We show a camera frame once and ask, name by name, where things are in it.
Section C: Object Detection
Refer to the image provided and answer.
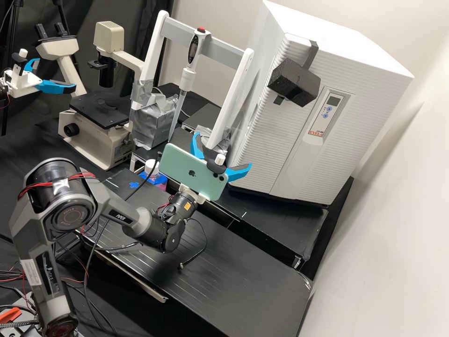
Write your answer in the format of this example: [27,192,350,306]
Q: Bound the blue bottle holder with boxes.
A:
[139,171,170,189]

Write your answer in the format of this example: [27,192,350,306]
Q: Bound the incubator door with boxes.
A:
[227,33,355,198]

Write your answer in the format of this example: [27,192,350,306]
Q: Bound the pipette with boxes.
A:
[168,26,212,142]

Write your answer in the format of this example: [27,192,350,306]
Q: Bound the cream microscope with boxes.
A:
[34,21,145,172]

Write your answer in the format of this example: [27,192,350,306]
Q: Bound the small bottle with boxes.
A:
[144,159,161,180]

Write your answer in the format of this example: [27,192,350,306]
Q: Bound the right wrist camera phone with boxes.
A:
[158,141,230,202]

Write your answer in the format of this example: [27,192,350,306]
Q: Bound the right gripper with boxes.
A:
[178,132,253,205]

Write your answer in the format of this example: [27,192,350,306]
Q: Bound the black cable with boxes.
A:
[178,217,209,272]
[123,161,160,203]

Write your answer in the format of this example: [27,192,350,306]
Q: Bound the white incubator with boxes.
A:
[224,0,415,208]

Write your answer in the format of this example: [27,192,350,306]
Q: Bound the white pipette stand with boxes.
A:
[129,9,255,157]

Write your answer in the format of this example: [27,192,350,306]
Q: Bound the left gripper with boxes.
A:
[7,57,78,99]

